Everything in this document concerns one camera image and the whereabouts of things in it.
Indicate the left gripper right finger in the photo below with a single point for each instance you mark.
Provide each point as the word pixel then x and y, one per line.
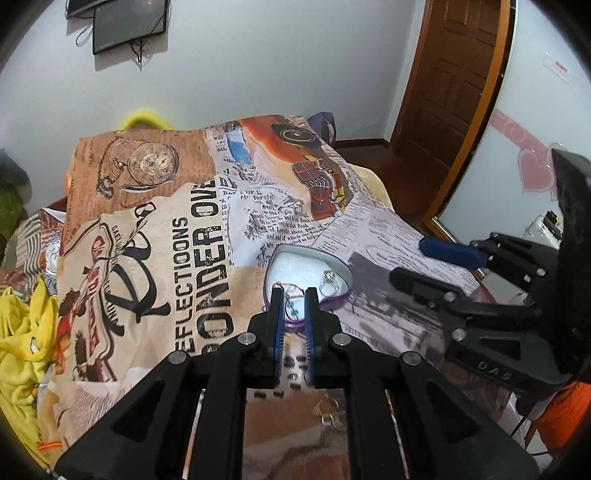
pixel 404 419

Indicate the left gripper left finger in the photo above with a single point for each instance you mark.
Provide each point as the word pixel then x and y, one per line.
pixel 186 417

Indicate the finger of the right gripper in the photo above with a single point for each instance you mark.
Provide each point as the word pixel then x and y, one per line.
pixel 450 251
pixel 429 288

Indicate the white suitcase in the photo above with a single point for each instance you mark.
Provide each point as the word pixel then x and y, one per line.
pixel 545 230

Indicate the white wardrobe sliding door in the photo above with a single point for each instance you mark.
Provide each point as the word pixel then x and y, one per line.
pixel 543 104

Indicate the purple heart-shaped tin box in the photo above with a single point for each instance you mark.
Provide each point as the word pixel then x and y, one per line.
pixel 294 269

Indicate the newspaper print bed blanket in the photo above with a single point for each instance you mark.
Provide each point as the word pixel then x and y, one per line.
pixel 164 246

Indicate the yellow cloth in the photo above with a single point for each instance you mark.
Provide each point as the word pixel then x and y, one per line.
pixel 28 336

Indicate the brown wooden door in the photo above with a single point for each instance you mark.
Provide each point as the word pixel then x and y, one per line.
pixel 448 77

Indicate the dark blue bag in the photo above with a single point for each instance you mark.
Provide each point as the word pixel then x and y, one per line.
pixel 323 123

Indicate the pile of clothes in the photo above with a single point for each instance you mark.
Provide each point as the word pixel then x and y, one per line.
pixel 15 192

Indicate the yellow plastic chair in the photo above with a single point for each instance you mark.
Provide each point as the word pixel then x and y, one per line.
pixel 144 119

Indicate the black wall television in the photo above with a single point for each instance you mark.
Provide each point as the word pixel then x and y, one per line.
pixel 76 8

